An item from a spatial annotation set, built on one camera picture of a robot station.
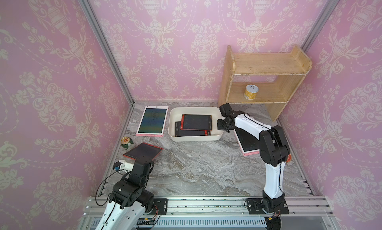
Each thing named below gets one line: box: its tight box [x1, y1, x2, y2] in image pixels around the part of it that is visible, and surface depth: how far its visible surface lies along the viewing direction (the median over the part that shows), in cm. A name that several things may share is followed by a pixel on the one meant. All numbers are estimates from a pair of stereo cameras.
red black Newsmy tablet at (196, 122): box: [180, 114, 213, 131], surface depth 109 cm
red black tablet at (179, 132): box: [174, 121, 211, 137], surface depth 105 cm
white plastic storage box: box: [168, 106, 224, 142], surface depth 108 cm
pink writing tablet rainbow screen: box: [135, 105, 169, 137], surface depth 112 cm
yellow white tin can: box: [243, 84, 259, 101], surface depth 93 cm
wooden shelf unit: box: [218, 45, 313, 122], surface depth 85 cm
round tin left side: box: [120, 136, 134, 150], surface depth 87 cm
